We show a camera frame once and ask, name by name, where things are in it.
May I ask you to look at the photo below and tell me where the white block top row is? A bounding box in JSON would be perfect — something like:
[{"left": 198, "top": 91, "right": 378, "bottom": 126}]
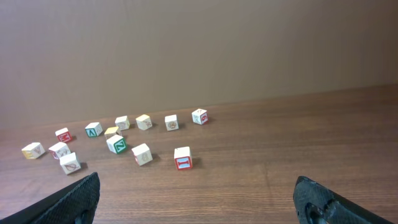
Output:
[{"left": 115, "top": 116, "right": 130, "bottom": 131}]

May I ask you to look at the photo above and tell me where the block with green A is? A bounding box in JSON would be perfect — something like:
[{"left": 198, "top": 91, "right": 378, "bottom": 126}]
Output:
[{"left": 85, "top": 122, "right": 103, "bottom": 138}]

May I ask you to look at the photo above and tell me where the yellow top block upper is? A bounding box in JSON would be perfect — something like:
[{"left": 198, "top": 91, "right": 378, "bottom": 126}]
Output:
[{"left": 136, "top": 114, "right": 152, "bottom": 131}]

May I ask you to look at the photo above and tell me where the yellow block lower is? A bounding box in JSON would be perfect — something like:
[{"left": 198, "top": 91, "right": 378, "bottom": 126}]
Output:
[{"left": 104, "top": 126, "right": 122, "bottom": 139}]

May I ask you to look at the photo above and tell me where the block with red I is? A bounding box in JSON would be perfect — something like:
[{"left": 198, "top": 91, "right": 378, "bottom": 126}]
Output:
[{"left": 174, "top": 146, "right": 193, "bottom": 170}]

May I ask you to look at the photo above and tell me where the yellow side block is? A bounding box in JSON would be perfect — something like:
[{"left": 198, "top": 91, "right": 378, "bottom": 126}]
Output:
[{"left": 21, "top": 142, "right": 45, "bottom": 159}]

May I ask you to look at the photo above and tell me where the block with red M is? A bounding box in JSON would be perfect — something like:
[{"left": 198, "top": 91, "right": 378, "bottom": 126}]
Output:
[{"left": 55, "top": 128, "right": 73, "bottom": 143}]

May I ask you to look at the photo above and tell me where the block with number eight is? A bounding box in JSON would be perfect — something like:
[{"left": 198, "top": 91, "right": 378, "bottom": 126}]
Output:
[{"left": 132, "top": 143, "right": 153, "bottom": 166}]

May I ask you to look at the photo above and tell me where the block red side top row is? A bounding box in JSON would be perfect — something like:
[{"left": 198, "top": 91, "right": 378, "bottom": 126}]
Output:
[{"left": 165, "top": 114, "right": 179, "bottom": 131}]

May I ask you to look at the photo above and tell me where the block red W side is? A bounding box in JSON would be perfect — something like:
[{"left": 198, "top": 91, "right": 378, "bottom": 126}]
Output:
[{"left": 49, "top": 142, "right": 71, "bottom": 159}]

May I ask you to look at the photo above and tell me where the block with shell drawing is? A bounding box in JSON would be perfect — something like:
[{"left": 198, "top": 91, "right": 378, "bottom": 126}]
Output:
[{"left": 59, "top": 152, "right": 81, "bottom": 175}]

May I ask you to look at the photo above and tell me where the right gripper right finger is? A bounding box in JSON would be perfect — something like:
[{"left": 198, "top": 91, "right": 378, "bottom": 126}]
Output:
[{"left": 293, "top": 176, "right": 392, "bottom": 224}]

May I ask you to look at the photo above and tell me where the white block far right top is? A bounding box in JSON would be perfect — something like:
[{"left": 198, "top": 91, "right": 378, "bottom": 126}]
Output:
[{"left": 192, "top": 108, "right": 208, "bottom": 125}]

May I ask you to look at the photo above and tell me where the block with green Z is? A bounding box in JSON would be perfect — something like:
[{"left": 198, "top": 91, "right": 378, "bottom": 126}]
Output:
[{"left": 106, "top": 134, "right": 127, "bottom": 154}]

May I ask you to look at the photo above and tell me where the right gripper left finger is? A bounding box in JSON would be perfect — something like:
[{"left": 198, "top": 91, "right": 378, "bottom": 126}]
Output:
[{"left": 1, "top": 172, "right": 100, "bottom": 224}]

